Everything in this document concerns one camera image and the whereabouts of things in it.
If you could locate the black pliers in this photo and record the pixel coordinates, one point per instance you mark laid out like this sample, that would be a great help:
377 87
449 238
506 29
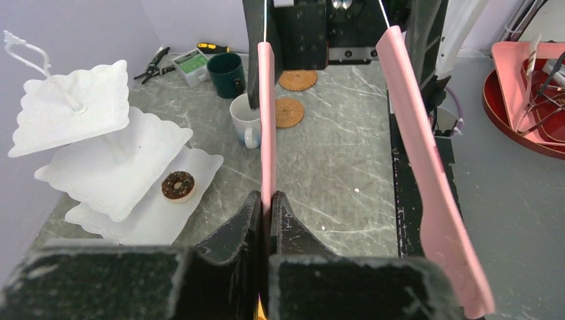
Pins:
153 69

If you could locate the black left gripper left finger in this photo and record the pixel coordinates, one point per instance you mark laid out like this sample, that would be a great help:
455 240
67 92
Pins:
214 279

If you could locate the red round tray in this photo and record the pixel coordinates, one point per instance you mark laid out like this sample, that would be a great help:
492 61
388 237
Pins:
504 99

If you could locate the dark green mug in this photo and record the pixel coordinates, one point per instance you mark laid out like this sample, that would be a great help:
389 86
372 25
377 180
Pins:
227 74

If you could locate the pink handled tongs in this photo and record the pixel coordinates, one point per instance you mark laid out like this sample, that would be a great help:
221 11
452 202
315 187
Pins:
443 236

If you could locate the pink rectangular tray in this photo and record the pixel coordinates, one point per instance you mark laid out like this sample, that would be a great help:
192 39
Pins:
545 83

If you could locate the yellow black screwdriver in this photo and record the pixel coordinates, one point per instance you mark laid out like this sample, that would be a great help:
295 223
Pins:
214 49

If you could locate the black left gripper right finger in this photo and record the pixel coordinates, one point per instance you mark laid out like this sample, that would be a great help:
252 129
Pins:
309 281

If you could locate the white blue mug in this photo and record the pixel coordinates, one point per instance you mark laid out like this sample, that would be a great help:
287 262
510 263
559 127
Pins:
246 121

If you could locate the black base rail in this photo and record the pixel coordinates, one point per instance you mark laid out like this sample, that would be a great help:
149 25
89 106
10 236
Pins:
408 205

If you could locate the green white packet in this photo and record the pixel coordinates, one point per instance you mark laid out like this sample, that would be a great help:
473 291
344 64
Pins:
192 66

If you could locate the chocolate sprinkled donut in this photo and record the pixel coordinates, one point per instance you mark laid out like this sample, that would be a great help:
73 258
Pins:
178 186

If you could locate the white three-tier dessert stand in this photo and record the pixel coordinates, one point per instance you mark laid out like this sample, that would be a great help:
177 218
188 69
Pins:
110 157

